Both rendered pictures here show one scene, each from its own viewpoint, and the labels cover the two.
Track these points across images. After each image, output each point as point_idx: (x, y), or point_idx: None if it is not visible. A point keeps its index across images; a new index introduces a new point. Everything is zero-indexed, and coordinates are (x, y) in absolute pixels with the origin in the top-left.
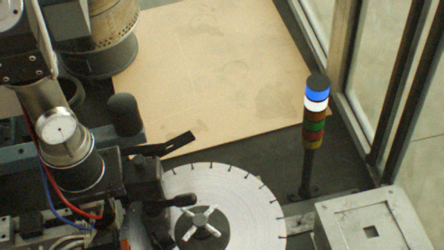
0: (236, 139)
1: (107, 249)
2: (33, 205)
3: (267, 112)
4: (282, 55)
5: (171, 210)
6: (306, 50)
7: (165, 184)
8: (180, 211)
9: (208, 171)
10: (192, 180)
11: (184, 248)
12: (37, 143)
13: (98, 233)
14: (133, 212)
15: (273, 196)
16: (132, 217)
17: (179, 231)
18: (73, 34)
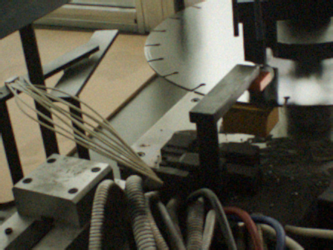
0: (122, 103)
1: (240, 77)
2: None
3: (120, 72)
4: (62, 41)
5: (230, 45)
6: (82, 30)
7: (171, 40)
8: (242, 39)
9: (204, 10)
10: (200, 21)
11: (325, 39)
12: None
13: (108, 231)
14: (180, 73)
15: None
16: (189, 77)
17: (285, 36)
18: None
